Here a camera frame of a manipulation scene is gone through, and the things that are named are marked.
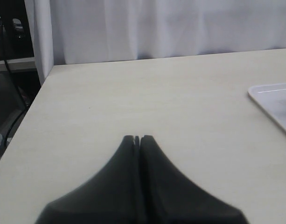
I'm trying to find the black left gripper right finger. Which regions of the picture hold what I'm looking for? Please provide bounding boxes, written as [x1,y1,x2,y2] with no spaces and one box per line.
[140,135,248,224]

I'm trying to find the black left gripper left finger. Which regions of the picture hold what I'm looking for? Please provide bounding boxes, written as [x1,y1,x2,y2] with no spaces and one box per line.
[36,135,143,224]

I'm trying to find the white rectangular plastic tray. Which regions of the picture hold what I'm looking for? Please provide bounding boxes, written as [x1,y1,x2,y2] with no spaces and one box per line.
[248,83,286,133]

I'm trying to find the white backdrop curtain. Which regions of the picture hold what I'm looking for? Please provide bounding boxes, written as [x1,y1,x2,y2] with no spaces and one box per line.
[25,0,286,83]

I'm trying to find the dark shelf with clutter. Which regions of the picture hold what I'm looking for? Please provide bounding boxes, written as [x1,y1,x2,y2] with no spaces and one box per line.
[0,0,36,72]

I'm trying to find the black cable beside table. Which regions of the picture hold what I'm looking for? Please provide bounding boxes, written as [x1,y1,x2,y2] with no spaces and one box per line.
[0,20,29,145]

